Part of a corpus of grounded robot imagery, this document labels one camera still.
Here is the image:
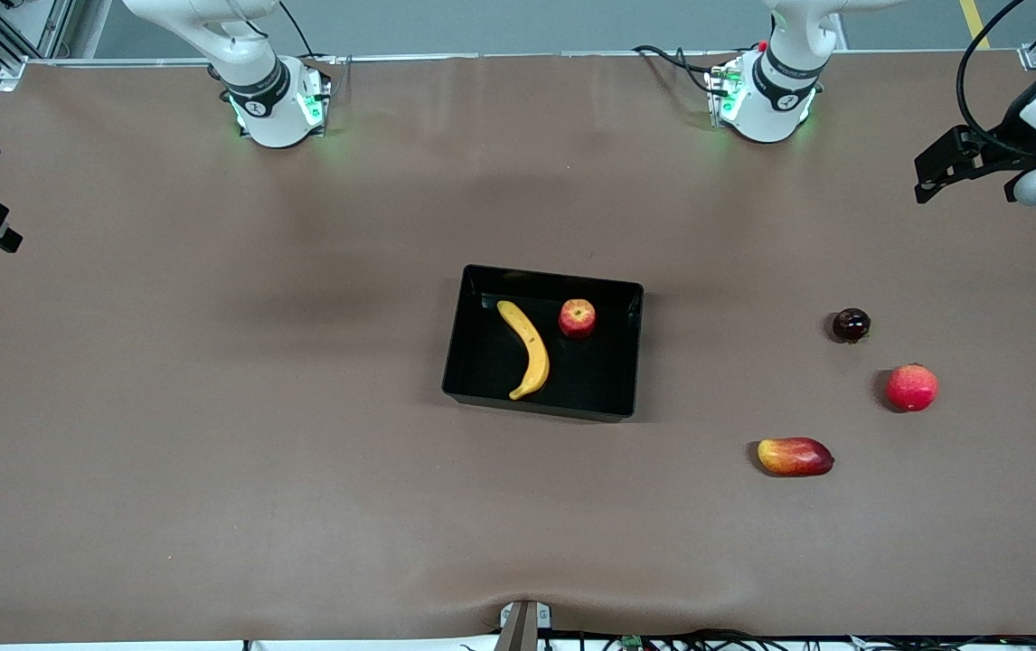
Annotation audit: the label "brown table mat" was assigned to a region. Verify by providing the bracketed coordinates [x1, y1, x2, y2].
[0, 50, 1036, 645]

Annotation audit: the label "black base cable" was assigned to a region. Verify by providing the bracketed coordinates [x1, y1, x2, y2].
[633, 43, 729, 97]
[278, 0, 340, 66]

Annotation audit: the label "black plastic tray box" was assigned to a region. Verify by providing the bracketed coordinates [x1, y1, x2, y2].
[441, 264, 645, 423]

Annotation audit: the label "metal table clamp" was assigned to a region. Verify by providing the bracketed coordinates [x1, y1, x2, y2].
[498, 600, 553, 651]

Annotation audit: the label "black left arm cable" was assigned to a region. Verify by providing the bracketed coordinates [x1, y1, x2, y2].
[956, 0, 1030, 141]

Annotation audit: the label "black left base cable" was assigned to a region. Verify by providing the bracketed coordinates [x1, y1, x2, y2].
[633, 43, 729, 97]

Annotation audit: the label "dark purple plum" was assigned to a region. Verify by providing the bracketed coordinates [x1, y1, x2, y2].
[833, 308, 871, 344]

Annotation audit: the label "red yellow mango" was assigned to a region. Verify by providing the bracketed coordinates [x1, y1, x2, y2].
[757, 437, 835, 477]

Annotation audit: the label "yellow banana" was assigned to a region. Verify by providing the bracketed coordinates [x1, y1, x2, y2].
[496, 300, 551, 401]

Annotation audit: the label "black right base cable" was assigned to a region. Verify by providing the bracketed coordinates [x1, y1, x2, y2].
[278, 0, 340, 66]

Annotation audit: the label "small red yellow apple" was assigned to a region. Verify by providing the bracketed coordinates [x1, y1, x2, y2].
[559, 299, 597, 339]

